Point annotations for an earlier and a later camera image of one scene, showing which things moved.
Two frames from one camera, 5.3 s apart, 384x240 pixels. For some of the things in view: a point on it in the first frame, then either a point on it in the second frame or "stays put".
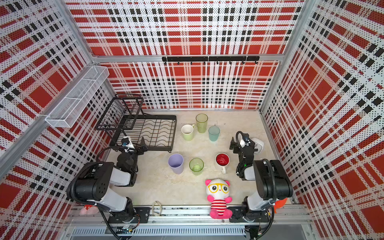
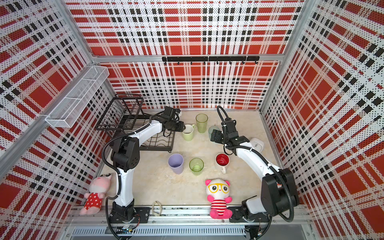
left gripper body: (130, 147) -> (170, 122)
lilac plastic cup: (176, 162) stays put
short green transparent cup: (196, 165) stays put
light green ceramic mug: (187, 130) stays put
